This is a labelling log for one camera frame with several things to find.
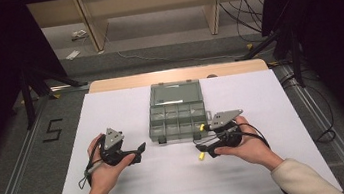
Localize person's right hand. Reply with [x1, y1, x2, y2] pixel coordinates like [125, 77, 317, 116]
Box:
[211, 112, 284, 179]

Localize white flat floor piece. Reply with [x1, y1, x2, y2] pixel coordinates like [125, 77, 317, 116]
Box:
[64, 49, 82, 61]

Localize black tripod stand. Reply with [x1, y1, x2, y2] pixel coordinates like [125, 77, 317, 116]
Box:
[16, 59, 93, 130]
[231, 24, 308, 96]

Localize light wooden table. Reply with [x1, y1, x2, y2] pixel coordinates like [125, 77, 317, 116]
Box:
[86, 57, 270, 95]

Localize bundle of black hanging cables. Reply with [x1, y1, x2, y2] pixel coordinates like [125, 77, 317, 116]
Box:
[218, 0, 268, 39]

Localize white board sheet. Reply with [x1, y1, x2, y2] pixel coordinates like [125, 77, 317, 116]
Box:
[37, 62, 344, 194]

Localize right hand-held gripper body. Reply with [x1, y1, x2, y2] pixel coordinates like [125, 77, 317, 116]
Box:
[202, 108, 250, 159]

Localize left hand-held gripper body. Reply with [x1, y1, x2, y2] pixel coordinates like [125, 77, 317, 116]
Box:
[97, 124, 143, 170]

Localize left hand-held gripper cable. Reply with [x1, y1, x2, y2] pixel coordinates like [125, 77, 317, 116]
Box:
[61, 134, 113, 194]

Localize grey plastic compartment box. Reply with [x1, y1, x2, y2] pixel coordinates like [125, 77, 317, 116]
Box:
[142, 76, 216, 146]

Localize aluminium floor rail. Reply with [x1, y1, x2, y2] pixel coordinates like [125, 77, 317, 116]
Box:
[0, 82, 105, 194]
[273, 57, 344, 194]

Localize black floor cable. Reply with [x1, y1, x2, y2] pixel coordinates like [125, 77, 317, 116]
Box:
[279, 65, 338, 148]

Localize person's left hand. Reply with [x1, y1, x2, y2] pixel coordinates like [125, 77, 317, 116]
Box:
[83, 130, 141, 194]

